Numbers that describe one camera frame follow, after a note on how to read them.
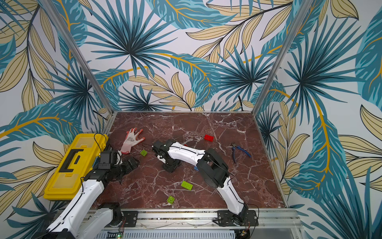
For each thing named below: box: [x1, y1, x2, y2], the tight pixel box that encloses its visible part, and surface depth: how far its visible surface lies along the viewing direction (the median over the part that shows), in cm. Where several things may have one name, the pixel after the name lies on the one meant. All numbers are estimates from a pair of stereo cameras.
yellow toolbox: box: [43, 133, 109, 201], surface depth 75 cm
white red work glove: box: [120, 127, 146, 155], surface depth 103 cm
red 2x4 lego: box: [203, 134, 215, 142], surface depth 105 cm
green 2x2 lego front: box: [166, 195, 176, 205], surface depth 80 cm
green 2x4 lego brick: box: [180, 180, 194, 191], surface depth 86 cm
